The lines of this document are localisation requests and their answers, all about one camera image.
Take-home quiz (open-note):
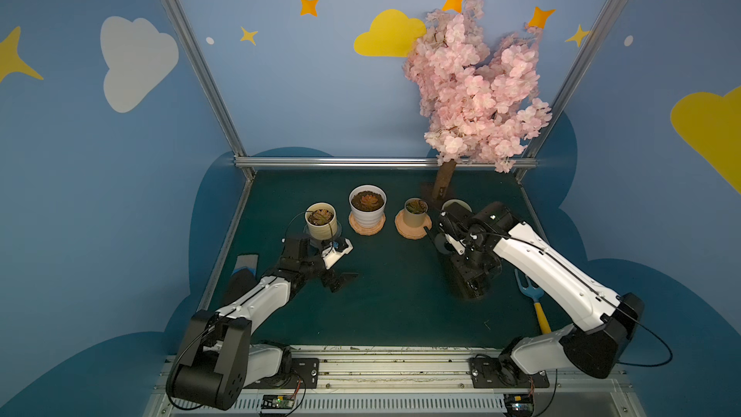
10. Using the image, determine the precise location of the dark green watering can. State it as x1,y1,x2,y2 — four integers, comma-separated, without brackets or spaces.
433,233,503,300

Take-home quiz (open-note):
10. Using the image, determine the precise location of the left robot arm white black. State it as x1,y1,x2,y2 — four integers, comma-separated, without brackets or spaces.
165,237,356,411

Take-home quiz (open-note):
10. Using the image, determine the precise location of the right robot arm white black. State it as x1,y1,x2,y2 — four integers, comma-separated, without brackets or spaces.
438,202,645,386

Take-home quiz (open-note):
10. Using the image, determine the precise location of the yellow ribbed succulent pot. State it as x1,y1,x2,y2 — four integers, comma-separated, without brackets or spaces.
304,202,339,241

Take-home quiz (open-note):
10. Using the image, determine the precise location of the pale green succulent pot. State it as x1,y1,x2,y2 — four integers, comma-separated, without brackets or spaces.
442,199,472,212

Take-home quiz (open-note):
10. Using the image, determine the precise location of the white ribbed succulent pot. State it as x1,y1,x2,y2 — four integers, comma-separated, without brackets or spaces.
349,185,387,227

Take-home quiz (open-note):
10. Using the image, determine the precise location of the small beige succulent pot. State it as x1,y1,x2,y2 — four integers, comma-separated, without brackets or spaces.
403,198,428,228

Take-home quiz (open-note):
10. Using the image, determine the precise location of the pink saucer under white pot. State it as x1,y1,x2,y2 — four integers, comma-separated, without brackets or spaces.
349,214,386,236

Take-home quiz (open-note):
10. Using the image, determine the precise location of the blue yellow garden fork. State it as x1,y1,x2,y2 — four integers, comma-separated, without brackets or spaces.
514,270,552,334

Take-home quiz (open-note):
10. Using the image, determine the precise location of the pink saucer under beige pot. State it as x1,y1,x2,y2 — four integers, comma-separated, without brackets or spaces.
395,210,432,241

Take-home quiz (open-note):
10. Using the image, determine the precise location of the left circuit board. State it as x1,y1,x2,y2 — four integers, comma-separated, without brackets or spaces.
260,395,296,412

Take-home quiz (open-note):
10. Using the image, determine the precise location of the circuit board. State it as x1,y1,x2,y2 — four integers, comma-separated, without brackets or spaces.
504,394,535,417
260,395,296,412

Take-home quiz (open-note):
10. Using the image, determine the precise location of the right circuit board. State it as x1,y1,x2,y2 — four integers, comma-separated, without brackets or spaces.
504,394,535,417

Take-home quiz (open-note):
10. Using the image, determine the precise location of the pink cherry blossom tree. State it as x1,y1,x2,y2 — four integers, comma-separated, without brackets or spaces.
403,0,552,202

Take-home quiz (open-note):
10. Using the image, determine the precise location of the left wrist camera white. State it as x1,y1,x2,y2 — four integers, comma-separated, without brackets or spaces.
321,237,353,270

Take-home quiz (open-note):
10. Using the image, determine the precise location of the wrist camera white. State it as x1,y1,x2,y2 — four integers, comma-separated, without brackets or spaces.
321,237,353,270
445,234,466,256

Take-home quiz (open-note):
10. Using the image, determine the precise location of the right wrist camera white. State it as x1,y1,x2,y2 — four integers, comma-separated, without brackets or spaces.
445,234,466,256

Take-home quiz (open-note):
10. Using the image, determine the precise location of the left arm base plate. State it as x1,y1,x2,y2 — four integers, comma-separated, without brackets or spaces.
243,358,320,389

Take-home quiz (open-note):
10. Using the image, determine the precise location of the aluminium front rail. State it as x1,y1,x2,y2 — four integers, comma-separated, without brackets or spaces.
141,342,646,417

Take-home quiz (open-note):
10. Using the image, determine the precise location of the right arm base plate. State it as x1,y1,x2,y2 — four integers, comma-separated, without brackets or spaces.
468,354,550,389

